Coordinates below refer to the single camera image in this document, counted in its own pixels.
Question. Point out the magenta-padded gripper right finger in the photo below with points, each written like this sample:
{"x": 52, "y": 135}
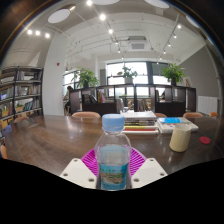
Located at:
{"x": 149, "y": 171}

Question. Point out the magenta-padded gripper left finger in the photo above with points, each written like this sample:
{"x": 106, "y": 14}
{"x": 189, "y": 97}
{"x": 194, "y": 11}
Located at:
{"x": 76, "y": 171}

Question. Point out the clear blue-capped water bottle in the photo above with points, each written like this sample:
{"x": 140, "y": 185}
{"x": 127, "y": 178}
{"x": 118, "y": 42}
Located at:
{"x": 113, "y": 156}

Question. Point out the cream ceramic cup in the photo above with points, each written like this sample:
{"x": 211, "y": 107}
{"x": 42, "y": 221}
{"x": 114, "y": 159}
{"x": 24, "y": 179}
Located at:
{"x": 180, "y": 138}

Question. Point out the yellow-spined book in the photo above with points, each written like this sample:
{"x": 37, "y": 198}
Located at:
{"x": 140, "y": 127}

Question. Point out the blue-covered large book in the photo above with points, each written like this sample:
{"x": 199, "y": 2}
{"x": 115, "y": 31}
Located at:
{"x": 175, "y": 122}

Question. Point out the orange chairs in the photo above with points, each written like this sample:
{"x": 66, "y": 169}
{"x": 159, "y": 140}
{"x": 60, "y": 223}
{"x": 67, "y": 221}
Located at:
{"x": 86, "y": 114}

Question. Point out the flat round red coaster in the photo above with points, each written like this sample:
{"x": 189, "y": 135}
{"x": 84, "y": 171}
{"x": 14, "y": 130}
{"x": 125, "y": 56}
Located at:
{"x": 205, "y": 140}

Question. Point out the dark low shelf unit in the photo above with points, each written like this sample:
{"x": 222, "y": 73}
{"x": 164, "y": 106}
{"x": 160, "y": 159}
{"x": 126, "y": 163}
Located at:
{"x": 100, "y": 108}

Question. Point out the person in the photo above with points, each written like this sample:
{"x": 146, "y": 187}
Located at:
{"x": 68, "y": 96}

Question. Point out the green potted plant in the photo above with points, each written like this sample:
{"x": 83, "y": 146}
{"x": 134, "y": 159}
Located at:
{"x": 129, "y": 74}
{"x": 87, "y": 77}
{"x": 173, "y": 73}

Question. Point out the tall dark bookshelf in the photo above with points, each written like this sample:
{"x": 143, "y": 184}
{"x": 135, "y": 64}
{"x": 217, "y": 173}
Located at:
{"x": 20, "y": 93}

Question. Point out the ceiling air conditioner unit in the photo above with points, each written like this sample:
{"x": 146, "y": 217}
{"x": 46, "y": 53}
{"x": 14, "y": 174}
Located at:
{"x": 137, "y": 44}

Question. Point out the round white ceiling lamps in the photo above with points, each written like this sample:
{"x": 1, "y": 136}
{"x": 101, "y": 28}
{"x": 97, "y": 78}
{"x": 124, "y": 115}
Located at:
{"x": 58, "y": 16}

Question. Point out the ceiling track spotlights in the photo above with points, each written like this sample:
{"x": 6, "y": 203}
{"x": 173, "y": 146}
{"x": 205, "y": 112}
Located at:
{"x": 102, "y": 16}

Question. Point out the white wall radiator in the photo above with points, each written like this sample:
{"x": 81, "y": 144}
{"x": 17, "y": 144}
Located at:
{"x": 207, "y": 105}

